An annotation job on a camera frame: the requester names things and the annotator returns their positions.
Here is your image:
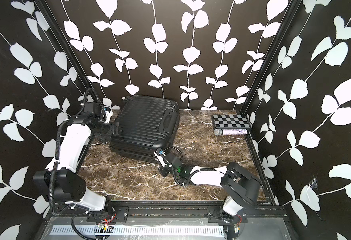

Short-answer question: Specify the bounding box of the black hard-shell suitcase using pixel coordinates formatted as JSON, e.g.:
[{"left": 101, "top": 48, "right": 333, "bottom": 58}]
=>
[{"left": 109, "top": 95, "right": 180, "bottom": 164}]

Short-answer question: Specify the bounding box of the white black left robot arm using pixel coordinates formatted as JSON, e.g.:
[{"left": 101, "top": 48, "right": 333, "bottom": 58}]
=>
[{"left": 33, "top": 114, "right": 121, "bottom": 216}]

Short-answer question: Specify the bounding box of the white slotted cable duct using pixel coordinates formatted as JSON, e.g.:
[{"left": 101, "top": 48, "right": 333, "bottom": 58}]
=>
[{"left": 48, "top": 224, "right": 226, "bottom": 238}]

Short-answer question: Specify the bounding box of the black corner frame post left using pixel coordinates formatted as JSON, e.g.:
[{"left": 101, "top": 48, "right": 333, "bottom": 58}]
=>
[{"left": 34, "top": 0, "right": 97, "bottom": 101}]

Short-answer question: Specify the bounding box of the purple glitter cylinder bottle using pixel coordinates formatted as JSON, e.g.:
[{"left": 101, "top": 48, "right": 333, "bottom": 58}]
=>
[{"left": 214, "top": 129, "right": 248, "bottom": 136}]

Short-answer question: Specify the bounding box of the black corner frame post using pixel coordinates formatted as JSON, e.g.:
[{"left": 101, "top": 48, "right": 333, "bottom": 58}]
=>
[
  {"left": 240, "top": 0, "right": 302, "bottom": 115},
  {"left": 34, "top": 0, "right": 97, "bottom": 101}
]

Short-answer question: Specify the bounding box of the black corner frame post right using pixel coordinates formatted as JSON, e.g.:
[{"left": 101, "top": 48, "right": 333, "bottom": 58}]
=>
[{"left": 240, "top": 0, "right": 302, "bottom": 115}]

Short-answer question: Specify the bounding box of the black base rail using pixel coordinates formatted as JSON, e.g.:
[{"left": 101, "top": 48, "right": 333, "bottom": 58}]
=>
[{"left": 86, "top": 200, "right": 287, "bottom": 224}]

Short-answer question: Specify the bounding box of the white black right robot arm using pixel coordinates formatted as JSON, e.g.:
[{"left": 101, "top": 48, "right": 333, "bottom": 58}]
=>
[{"left": 154, "top": 149, "right": 262, "bottom": 217}]

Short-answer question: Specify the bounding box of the black white checkerboard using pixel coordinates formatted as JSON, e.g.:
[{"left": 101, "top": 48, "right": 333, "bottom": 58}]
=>
[{"left": 211, "top": 115, "right": 251, "bottom": 129}]

